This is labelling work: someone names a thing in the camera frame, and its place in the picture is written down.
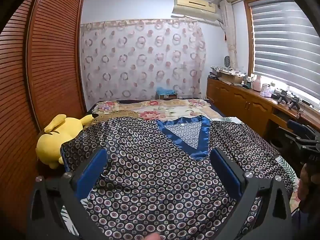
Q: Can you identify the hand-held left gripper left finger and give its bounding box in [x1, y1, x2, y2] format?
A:
[26, 148, 110, 240]

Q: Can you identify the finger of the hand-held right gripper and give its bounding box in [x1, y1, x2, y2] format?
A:
[277, 119, 313, 144]

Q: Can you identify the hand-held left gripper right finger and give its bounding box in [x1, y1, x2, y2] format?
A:
[211, 147, 293, 240]

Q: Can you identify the dark circle-patterned pajama top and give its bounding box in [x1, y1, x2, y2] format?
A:
[60, 115, 294, 240]

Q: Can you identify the leaf-print bedsheet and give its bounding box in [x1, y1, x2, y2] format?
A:
[59, 116, 304, 240]

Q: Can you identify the clear plastic container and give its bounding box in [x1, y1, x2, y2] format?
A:
[260, 83, 273, 98]

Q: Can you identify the yellow plush toy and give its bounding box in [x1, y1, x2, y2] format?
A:
[36, 114, 99, 169]

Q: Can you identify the long wooden cabinet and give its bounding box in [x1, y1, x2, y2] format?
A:
[206, 76, 320, 160]

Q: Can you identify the pale pink jar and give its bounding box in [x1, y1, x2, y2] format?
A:
[252, 76, 263, 92]

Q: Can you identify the mustard yellow towel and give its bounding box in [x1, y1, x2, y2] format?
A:
[92, 110, 139, 124]

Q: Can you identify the brown cardboard box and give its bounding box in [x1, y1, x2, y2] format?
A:
[219, 72, 244, 85]

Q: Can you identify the floral blanket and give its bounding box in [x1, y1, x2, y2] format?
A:
[96, 99, 223, 122]

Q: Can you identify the grey striped window blind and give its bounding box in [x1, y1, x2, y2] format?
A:
[249, 0, 320, 105]

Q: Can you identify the cardboard box with blue cloth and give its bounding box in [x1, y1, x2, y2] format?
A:
[156, 87, 178, 100]

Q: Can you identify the beige tied drape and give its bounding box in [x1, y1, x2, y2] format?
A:
[220, 0, 238, 70]

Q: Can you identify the wooden louvred wardrobe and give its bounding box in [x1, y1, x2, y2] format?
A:
[0, 0, 87, 230]

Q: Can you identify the wooden window frame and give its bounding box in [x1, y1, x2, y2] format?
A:
[243, 0, 320, 112]

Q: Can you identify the ring-patterned pink curtain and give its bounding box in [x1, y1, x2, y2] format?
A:
[80, 19, 207, 100]

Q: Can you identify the wall air conditioner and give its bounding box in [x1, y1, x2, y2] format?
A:
[171, 0, 224, 25]

